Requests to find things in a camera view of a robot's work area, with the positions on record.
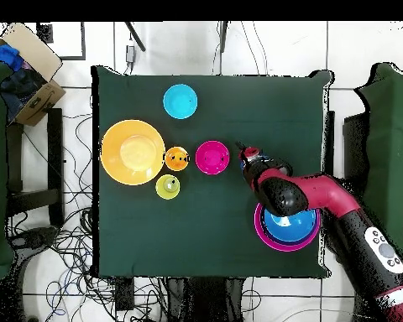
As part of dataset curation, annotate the yellow plastic cup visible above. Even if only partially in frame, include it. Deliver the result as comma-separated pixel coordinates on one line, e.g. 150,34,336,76
154,174,181,201

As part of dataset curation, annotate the bright blue cloth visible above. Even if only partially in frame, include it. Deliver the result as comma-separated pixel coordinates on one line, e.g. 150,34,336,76
0,44,24,73

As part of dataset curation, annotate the black tripod leg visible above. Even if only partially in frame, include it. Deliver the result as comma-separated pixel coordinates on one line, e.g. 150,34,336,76
123,21,147,53
218,21,228,53

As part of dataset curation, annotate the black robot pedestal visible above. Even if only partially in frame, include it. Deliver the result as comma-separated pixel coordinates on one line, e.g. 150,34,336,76
165,276,246,322

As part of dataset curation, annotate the cardboard box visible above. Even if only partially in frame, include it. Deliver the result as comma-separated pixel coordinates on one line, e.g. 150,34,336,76
0,22,67,127

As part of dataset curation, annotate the dark fabric bundle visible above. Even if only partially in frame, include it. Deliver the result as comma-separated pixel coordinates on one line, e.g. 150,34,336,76
0,66,50,123

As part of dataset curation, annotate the black power strip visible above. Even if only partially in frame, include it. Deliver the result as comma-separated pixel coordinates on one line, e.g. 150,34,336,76
115,278,135,311

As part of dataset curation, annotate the small light blue bowl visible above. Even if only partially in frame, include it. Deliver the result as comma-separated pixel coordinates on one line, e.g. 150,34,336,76
162,83,199,121

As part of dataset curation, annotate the black metal frame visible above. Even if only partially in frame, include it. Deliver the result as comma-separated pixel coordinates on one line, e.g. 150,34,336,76
4,106,65,227

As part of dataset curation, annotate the large pink plastic bowl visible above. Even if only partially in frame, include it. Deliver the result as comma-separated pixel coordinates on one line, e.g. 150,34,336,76
254,200,322,253

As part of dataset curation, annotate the orange plastic cup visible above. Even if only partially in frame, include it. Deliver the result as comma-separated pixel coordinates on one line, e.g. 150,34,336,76
164,146,191,173

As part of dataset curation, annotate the large orange plastic bowl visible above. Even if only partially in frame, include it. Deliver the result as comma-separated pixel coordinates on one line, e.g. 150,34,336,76
99,119,166,186

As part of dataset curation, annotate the small red plastic bowl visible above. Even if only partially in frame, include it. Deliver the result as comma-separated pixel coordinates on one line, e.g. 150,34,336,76
195,139,231,176

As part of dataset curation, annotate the dark green tablecloth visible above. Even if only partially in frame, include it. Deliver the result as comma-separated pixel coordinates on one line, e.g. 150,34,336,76
91,64,335,279

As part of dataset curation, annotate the tangle of floor cables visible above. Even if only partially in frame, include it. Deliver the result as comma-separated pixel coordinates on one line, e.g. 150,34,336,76
6,113,169,322

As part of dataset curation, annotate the purple plastic bowl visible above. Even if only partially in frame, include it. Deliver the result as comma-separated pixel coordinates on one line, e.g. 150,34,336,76
259,205,320,246

